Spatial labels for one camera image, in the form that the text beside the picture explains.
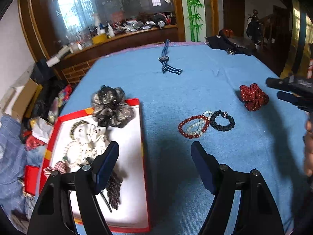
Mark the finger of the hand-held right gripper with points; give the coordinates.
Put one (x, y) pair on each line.
(293, 100)
(288, 84)

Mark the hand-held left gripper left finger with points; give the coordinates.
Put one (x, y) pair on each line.
(108, 166)

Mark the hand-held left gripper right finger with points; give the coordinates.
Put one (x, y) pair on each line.
(203, 169)

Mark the red gift box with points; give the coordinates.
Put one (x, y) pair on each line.
(132, 166)

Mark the black beaded hair clip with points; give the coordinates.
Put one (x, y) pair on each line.
(114, 192)

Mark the white dotted scrunchie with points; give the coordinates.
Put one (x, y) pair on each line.
(94, 137)

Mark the red dotted scrunchie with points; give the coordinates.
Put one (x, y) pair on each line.
(253, 96)

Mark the red white scrunchie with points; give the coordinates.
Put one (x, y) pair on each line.
(57, 167)

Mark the grey black organza scrunchie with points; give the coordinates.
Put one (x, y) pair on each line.
(112, 107)

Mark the person's right hand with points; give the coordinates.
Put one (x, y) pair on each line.
(309, 127)

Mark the brass framed door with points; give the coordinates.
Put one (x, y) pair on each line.
(299, 41)

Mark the wooden stair railing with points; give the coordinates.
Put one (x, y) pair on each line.
(271, 29)

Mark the dark hung jacket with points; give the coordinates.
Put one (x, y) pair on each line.
(253, 27)

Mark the black bag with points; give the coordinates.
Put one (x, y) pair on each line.
(227, 44)

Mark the small red box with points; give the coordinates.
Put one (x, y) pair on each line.
(31, 181)

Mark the pile of plastic bags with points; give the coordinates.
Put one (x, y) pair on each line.
(46, 117)

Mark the orange bag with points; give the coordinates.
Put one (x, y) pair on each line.
(228, 32)

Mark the dark wooden door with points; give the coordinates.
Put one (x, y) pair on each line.
(232, 12)

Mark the blue checked blanket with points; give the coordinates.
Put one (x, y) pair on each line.
(12, 156)

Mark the cardboard box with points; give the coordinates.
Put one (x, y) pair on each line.
(22, 100)

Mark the blue striped bolo tie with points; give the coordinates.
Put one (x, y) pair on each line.
(166, 60)

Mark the cluttered wooden counter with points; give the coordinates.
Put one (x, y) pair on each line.
(115, 44)

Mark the yellow box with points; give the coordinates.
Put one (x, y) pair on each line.
(99, 38)

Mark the white spray bottle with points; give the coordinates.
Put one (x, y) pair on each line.
(97, 24)

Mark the large glass partition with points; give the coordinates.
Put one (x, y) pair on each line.
(105, 9)

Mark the green bamboo wall decal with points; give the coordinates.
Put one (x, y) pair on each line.
(193, 9)

